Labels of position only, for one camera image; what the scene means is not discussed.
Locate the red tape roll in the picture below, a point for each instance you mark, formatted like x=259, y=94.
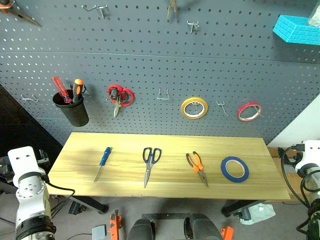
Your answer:
x=241, y=109

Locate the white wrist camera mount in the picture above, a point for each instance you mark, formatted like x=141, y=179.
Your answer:
x=312, y=152
x=22, y=160

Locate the orange plastic part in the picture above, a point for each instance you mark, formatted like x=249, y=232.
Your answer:
x=227, y=233

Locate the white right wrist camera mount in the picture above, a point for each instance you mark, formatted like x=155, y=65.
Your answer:
x=312, y=152

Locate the metal loop pegboard hook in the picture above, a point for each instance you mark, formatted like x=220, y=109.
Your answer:
x=158, y=96

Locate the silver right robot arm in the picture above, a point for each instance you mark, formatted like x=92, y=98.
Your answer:
x=313, y=180

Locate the yellow tape roll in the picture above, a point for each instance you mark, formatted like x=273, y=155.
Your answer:
x=185, y=103

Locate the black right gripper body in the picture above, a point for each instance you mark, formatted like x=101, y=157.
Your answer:
x=296, y=157

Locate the black table leg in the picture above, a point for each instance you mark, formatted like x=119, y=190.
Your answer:
x=237, y=206
x=92, y=203

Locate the clear plastic bag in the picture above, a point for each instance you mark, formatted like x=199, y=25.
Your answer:
x=314, y=13

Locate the blue tape roll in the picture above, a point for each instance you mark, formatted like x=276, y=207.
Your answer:
x=223, y=171

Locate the brown wooden side bench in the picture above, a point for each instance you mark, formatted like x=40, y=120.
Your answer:
x=292, y=182

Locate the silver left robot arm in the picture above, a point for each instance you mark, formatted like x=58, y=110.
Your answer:
x=31, y=200

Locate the dark rounded shape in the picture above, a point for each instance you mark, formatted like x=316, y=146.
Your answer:
x=202, y=227
x=141, y=230

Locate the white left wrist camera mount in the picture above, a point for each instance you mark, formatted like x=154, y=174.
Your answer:
x=22, y=160

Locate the grey hanging pliers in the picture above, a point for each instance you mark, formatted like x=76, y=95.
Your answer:
x=172, y=7

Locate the black cup holder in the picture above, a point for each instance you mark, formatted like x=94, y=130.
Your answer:
x=75, y=114

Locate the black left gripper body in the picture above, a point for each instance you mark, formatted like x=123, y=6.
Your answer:
x=43, y=157

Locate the grey foot pedal box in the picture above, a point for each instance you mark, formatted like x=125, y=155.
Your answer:
x=99, y=232

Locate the white plastic bag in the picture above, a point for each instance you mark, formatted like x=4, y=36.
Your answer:
x=262, y=212

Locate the cyan plastic storage bin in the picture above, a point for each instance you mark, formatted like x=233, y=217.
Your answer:
x=297, y=31

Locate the orange pipe wrench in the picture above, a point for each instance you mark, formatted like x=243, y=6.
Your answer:
x=115, y=222

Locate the grey metal pegboard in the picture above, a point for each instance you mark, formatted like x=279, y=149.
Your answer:
x=150, y=57

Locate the metal double prong hook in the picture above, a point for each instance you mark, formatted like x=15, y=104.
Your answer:
x=29, y=99
x=222, y=105
x=100, y=9
x=192, y=25

